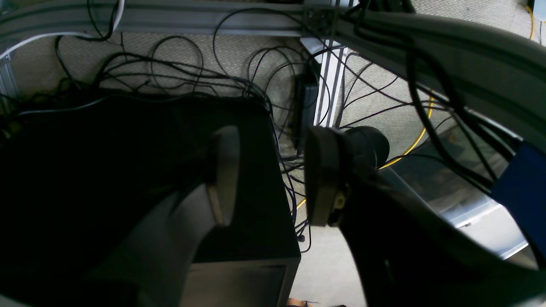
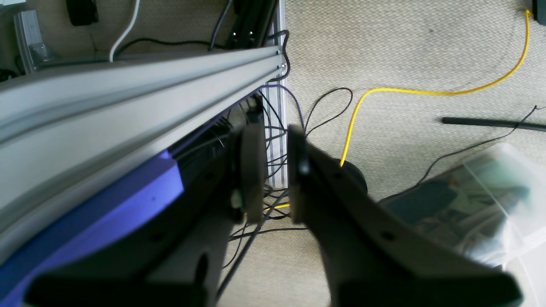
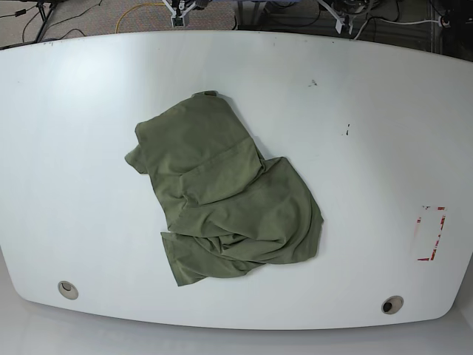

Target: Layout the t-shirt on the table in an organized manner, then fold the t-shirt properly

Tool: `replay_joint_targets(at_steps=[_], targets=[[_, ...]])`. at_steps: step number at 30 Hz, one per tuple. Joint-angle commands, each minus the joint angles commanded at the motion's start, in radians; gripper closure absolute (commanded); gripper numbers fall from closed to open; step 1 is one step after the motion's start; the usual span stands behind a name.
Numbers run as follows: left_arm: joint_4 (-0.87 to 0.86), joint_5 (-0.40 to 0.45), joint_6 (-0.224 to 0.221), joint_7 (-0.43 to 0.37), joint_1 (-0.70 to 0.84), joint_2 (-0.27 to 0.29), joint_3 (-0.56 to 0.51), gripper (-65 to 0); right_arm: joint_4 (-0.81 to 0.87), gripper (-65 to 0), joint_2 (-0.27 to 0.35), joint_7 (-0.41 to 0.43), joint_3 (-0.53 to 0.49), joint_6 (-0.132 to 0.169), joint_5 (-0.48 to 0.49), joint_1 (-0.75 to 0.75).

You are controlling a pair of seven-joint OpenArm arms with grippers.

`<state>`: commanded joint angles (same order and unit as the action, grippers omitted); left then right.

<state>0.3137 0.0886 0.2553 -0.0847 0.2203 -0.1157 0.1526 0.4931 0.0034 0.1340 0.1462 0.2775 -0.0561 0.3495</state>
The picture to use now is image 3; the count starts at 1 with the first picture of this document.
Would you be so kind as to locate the left table cable grommet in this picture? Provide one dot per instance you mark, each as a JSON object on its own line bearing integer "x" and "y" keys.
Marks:
{"x": 68, "y": 290}

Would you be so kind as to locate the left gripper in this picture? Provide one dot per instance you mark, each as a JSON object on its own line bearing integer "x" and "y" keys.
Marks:
{"x": 344, "y": 22}

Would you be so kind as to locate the right table cable grommet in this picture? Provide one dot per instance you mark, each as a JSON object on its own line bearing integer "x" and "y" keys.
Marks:
{"x": 392, "y": 305}

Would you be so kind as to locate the black tripod stand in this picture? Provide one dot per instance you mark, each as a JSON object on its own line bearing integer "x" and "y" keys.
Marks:
{"x": 45, "y": 9}

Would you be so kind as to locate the table cable grommet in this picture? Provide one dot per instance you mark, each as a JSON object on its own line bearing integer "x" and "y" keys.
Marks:
{"x": 392, "y": 305}
{"x": 68, "y": 290}

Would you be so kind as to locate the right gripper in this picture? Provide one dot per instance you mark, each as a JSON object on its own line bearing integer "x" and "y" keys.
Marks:
{"x": 180, "y": 11}

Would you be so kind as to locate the green t-shirt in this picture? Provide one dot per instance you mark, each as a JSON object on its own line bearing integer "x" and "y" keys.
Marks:
{"x": 228, "y": 209}

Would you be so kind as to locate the red tape rectangle marking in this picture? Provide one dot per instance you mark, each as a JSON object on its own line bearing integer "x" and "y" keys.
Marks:
{"x": 428, "y": 231}

